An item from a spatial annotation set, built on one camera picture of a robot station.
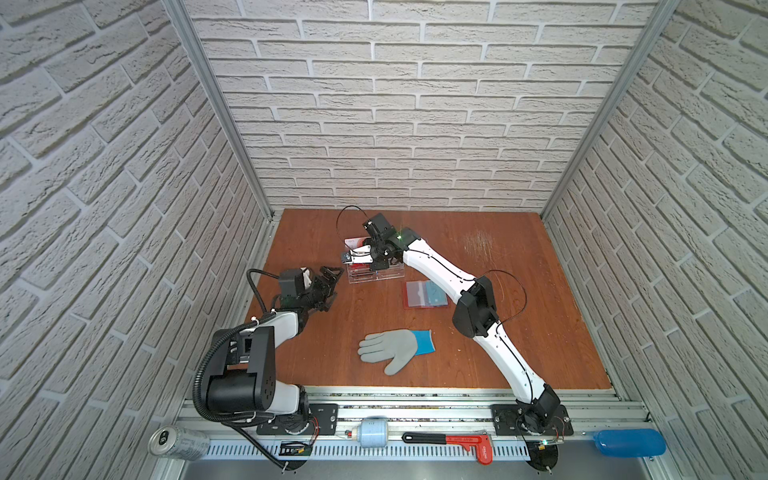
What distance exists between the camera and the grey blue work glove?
2.77 ft

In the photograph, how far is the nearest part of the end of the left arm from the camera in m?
0.72

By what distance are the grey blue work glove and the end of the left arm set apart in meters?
0.17
